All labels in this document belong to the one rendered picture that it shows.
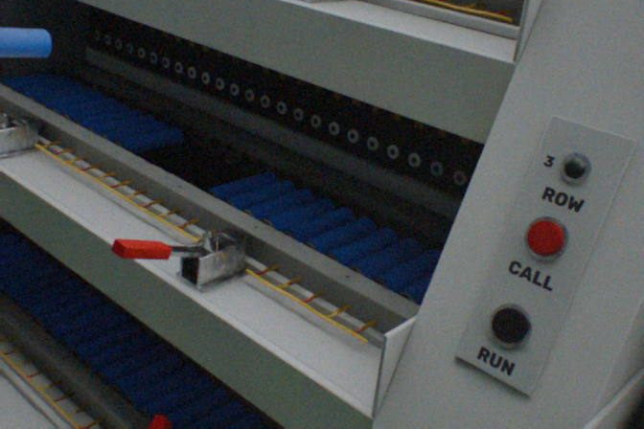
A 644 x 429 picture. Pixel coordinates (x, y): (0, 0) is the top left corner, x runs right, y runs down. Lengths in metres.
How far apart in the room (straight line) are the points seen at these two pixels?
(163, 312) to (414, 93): 0.22
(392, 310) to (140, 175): 0.24
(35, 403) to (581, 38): 0.50
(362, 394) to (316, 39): 0.20
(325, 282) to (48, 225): 0.24
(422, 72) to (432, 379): 0.16
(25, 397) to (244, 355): 0.28
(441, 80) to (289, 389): 0.19
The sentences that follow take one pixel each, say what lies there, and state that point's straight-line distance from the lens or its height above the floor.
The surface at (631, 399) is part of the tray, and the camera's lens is 0.40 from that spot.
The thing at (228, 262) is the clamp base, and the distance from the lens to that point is 0.50.
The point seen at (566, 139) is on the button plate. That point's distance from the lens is 0.37.
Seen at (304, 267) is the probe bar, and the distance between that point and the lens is 0.48.
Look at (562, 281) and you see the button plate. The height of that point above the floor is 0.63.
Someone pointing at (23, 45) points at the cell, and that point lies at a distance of 0.53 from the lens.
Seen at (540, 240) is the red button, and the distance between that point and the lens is 0.36.
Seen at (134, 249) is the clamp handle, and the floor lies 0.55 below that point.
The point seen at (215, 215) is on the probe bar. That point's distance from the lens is 0.54.
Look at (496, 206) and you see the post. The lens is 0.37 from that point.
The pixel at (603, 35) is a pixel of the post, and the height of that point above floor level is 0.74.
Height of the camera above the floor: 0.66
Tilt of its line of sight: 5 degrees down
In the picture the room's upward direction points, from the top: 21 degrees clockwise
